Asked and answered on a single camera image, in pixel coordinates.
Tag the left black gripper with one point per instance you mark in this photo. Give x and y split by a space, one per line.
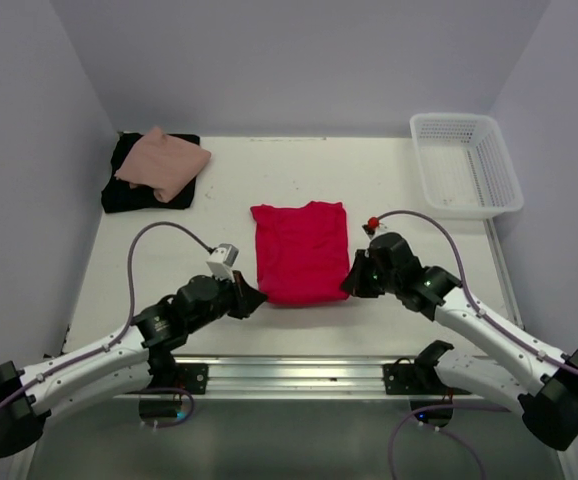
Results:
246 297

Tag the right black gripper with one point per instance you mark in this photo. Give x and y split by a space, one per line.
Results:
354 283

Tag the red t shirt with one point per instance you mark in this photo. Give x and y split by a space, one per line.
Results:
302 253

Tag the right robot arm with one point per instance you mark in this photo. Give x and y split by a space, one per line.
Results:
526 376

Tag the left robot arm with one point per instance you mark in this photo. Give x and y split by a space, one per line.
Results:
136 359

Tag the white plastic basket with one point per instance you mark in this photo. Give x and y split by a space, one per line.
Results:
465 167

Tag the folded pink t shirt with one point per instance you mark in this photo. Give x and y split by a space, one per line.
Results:
164 163

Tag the folded black t shirt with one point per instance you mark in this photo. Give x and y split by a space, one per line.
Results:
118 196

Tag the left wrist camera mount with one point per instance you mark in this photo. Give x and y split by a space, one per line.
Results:
221 261

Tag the aluminium rail frame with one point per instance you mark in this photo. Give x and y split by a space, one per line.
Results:
295 418

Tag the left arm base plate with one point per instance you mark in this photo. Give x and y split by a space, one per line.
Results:
191 377

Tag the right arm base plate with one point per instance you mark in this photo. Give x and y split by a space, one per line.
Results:
405 377

